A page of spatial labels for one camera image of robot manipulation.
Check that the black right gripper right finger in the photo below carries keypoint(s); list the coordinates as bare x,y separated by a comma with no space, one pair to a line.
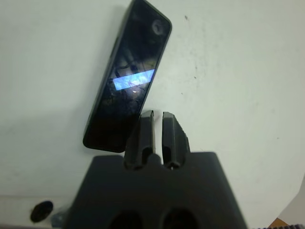
175,140

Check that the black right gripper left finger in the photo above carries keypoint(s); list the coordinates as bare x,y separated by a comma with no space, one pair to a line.
140,140

